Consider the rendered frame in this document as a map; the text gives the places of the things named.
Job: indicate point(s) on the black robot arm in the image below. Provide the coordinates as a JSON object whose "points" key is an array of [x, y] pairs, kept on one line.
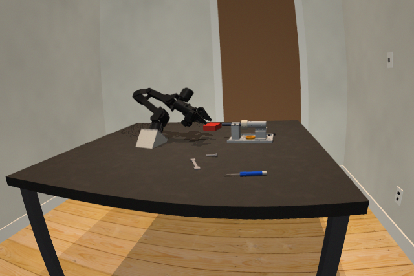
{"points": [[161, 117]]}

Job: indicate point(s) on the blue screwdriver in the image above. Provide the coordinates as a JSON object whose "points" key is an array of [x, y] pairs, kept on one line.
{"points": [[254, 173]]}

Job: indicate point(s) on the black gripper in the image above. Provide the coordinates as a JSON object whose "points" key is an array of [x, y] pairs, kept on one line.
{"points": [[195, 114]]}

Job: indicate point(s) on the red rectangular block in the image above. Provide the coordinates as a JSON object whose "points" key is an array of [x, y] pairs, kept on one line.
{"points": [[211, 126]]}

